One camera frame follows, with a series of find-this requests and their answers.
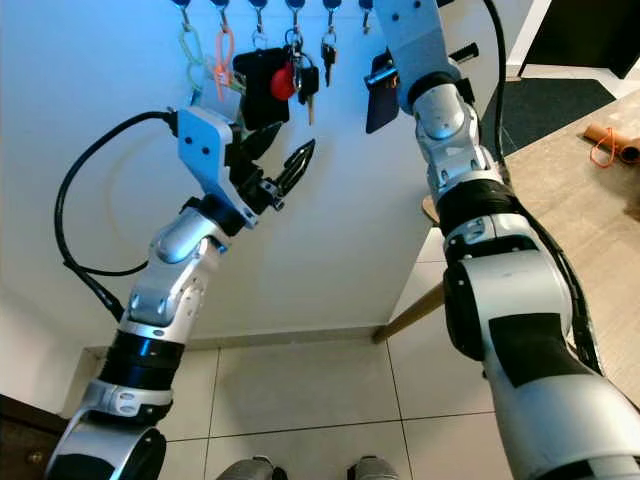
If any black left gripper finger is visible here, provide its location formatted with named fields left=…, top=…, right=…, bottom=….
left=240, top=120, right=286, bottom=164
left=273, top=138, right=316, bottom=199

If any black key pouch silver key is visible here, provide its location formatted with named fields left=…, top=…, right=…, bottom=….
left=364, top=52, right=403, bottom=135

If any black headed key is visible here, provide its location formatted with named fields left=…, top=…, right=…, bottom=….
left=320, top=28, right=339, bottom=86

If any black key fob red button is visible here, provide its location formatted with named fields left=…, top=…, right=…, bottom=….
left=232, top=30, right=299, bottom=131

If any orange carabiner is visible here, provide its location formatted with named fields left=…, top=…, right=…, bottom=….
left=210, top=27, right=236, bottom=101

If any green carabiner with tag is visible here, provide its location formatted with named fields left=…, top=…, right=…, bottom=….
left=178, top=27, right=211, bottom=109

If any dark blue rug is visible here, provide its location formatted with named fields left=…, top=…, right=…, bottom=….
left=500, top=78, right=619, bottom=156

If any black cabinet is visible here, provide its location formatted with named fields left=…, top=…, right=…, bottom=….
left=520, top=0, right=640, bottom=79

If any light wooden table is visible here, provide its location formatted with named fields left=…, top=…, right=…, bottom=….
left=372, top=88, right=640, bottom=401

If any brown cardboard tube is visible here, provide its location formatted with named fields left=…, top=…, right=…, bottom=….
left=582, top=120, right=640, bottom=166

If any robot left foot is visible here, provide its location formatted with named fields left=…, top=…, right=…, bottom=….
left=217, top=457, right=276, bottom=480

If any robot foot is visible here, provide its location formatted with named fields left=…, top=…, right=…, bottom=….
left=217, top=457, right=276, bottom=480
left=345, top=456, right=401, bottom=480

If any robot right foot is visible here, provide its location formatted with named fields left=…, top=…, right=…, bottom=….
left=345, top=456, right=401, bottom=480

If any dark brown wooden cabinet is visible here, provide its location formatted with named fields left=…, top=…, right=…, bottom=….
left=0, top=394, right=67, bottom=480

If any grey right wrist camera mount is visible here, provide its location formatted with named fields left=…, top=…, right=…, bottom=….
left=375, top=0, right=466, bottom=101

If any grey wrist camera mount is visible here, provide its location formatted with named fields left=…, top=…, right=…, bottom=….
left=375, top=0, right=466, bottom=101
left=177, top=106, right=259, bottom=226

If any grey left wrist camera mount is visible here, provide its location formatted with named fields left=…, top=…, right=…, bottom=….
left=177, top=106, right=259, bottom=226

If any key bunch on ring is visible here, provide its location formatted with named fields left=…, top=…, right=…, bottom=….
left=285, top=28, right=323, bottom=126

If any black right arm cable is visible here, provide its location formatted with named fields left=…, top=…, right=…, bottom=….
left=480, top=0, right=611, bottom=381

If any orange cord loop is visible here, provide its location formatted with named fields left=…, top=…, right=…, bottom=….
left=590, top=127, right=619, bottom=168

